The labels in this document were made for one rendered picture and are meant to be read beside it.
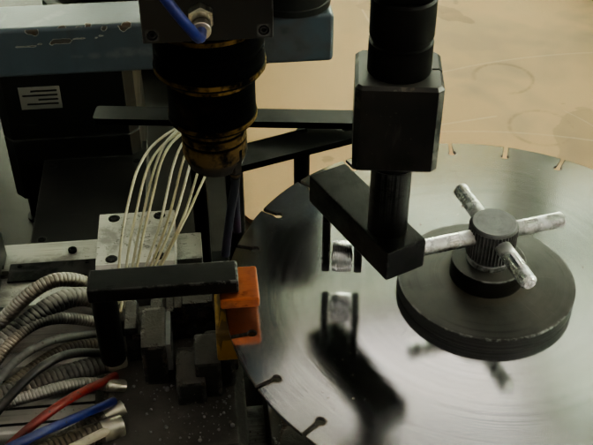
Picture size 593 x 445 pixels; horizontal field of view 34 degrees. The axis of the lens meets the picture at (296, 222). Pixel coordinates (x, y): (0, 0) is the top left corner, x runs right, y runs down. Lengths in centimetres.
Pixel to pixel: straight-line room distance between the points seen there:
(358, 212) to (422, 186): 16
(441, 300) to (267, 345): 11
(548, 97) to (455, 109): 12
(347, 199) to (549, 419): 17
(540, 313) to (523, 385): 5
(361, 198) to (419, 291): 8
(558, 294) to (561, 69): 70
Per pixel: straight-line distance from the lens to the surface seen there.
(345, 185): 57
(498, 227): 59
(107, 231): 77
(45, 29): 72
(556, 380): 58
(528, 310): 60
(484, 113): 117
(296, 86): 121
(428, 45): 47
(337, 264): 60
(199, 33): 42
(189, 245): 79
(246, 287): 59
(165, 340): 63
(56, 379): 64
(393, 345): 58
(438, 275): 61
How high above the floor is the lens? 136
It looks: 39 degrees down
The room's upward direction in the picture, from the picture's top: straight up
